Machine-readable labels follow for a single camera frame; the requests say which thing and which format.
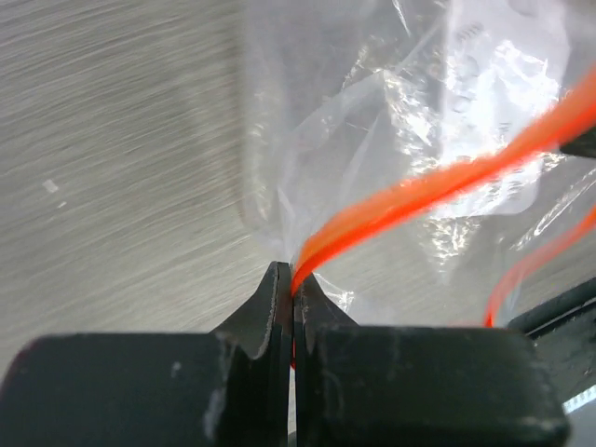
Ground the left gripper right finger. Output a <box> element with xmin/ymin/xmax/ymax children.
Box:
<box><xmin>292</xmin><ymin>278</ymin><xmax>571</xmax><ymax>446</ymax></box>

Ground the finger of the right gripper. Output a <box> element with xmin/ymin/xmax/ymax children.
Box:
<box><xmin>560</xmin><ymin>127</ymin><xmax>596</xmax><ymax>158</ymax></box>

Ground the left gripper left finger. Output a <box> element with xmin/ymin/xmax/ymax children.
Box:
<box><xmin>1</xmin><ymin>263</ymin><xmax>292</xmax><ymax>446</ymax></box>

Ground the clear orange zip top bag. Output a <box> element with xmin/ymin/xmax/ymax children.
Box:
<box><xmin>241</xmin><ymin>1</ymin><xmax>595</xmax><ymax>326</ymax></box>

